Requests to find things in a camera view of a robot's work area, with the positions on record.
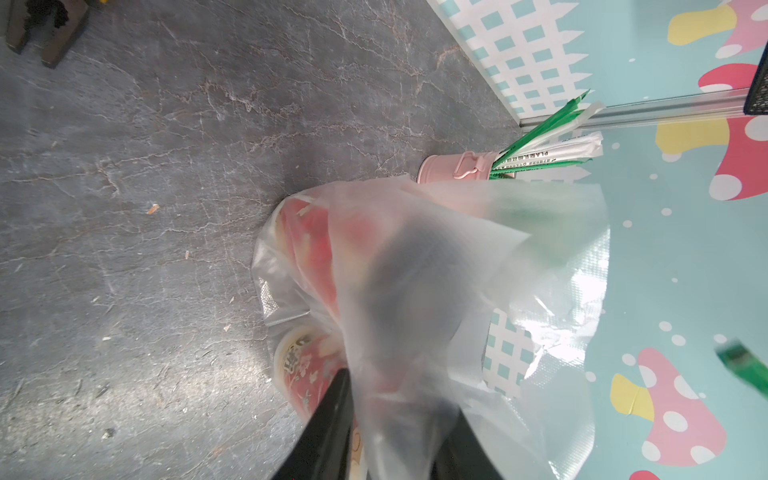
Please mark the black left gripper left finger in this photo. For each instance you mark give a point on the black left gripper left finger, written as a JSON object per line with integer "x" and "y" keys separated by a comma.
{"x": 322, "y": 450}

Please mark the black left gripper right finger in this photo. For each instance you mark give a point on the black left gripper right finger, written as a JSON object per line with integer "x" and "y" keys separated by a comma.
{"x": 461, "y": 456}

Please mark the red cartoon milk tea cup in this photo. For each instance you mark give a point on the red cartoon milk tea cup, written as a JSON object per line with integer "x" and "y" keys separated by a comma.
{"x": 305, "y": 364}

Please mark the clear plastic carrier bag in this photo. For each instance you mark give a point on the clear plastic carrier bag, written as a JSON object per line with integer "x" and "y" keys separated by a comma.
{"x": 482, "y": 298}

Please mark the green straw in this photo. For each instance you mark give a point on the green straw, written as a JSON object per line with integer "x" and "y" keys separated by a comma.
{"x": 744, "y": 365}

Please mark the pink straw holder cup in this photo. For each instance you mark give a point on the pink straw holder cup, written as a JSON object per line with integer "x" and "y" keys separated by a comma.
{"x": 467, "y": 166}

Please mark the green and white straws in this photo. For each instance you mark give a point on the green and white straws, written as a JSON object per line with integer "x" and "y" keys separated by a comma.
{"x": 554, "y": 143}

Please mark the black mesh wall basket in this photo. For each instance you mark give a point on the black mesh wall basket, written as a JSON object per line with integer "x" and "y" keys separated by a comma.
{"x": 756, "y": 102}

